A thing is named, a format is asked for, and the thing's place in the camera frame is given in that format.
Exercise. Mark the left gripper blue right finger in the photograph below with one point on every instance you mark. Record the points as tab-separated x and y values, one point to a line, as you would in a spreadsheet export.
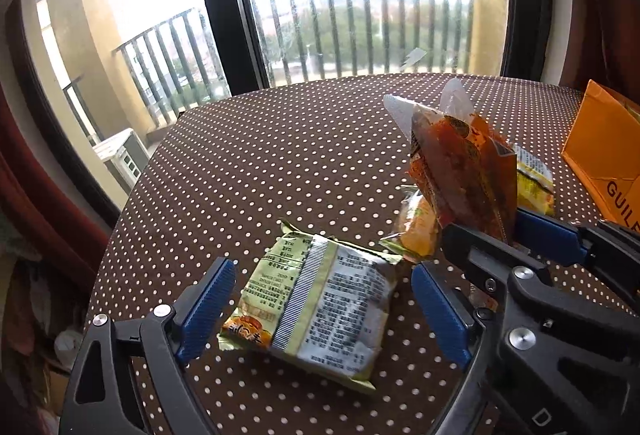
467	336

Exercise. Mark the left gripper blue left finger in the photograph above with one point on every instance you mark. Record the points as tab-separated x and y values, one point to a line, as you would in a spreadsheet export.
102	396

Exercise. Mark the small red yellow candy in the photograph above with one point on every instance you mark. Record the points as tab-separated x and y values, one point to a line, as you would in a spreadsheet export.
535	183

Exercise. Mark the dark red curtain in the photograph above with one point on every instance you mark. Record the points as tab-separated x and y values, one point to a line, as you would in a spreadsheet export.
43	214

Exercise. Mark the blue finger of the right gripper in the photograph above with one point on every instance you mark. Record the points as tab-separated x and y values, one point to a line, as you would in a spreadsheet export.
486	261
608	251

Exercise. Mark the black balcony railing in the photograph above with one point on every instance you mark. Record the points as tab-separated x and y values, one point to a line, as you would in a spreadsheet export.
174	65

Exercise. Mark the yellow green noodle packet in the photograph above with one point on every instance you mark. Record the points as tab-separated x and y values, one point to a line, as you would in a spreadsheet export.
318	303

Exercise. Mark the small orange sausage snack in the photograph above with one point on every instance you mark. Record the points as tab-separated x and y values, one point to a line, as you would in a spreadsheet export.
415	236

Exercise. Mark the white outdoor air conditioner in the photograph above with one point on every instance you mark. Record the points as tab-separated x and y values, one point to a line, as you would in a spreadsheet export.
125	156

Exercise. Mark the orange clear snack pouch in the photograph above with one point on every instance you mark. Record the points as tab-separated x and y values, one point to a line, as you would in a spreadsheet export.
465	169

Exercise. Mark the black window frame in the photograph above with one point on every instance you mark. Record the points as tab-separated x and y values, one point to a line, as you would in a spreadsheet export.
527	32

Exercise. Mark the brown polka dot tablecloth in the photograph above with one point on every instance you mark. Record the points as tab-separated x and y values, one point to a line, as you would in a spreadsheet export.
324	156

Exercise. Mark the orange cardboard box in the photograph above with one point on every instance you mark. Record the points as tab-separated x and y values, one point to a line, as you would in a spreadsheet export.
603	149

